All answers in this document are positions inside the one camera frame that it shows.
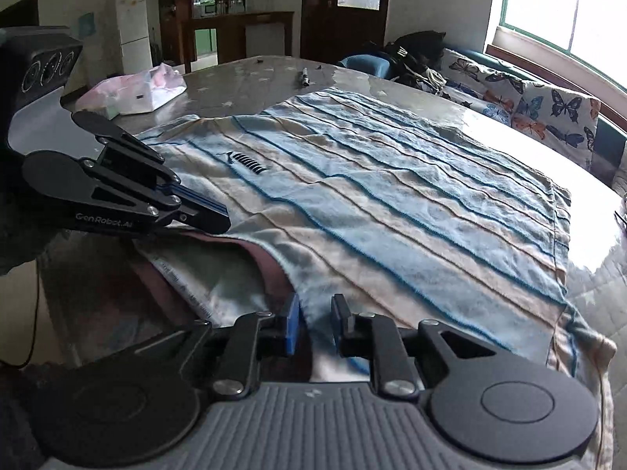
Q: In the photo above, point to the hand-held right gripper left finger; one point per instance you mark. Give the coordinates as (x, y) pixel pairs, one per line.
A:
(292, 324)

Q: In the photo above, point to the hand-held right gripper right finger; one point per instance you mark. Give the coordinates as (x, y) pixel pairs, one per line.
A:
(338, 322)

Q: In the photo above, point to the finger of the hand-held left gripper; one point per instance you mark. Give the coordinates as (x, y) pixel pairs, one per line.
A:
(208, 223)
(196, 201)

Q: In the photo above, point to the blue beige striped towel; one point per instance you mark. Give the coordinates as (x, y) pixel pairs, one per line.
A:
(367, 196)

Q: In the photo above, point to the black and white clothes pile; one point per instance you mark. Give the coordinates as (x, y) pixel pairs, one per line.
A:
(416, 76)

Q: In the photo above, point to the white refrigerator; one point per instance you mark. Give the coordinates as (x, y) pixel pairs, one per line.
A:
(132, 24)

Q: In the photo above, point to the pink white plastic bag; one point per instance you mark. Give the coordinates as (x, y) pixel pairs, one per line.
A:
(147, 88)

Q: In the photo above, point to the black marker pen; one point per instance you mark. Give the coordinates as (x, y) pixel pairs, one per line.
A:
(304, 77)

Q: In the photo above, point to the dark wooden cabinet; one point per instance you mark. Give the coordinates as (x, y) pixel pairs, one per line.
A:
(235, 24)

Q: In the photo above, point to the dark wooden door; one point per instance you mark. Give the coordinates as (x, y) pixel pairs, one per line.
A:
(318, 24)

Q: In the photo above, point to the blue chair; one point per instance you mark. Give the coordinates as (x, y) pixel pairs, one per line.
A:
(365, 64)

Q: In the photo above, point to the black bag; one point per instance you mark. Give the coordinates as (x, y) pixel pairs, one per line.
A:
(416, 44)

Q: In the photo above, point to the green framed window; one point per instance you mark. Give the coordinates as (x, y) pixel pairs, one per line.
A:
(563, 5)

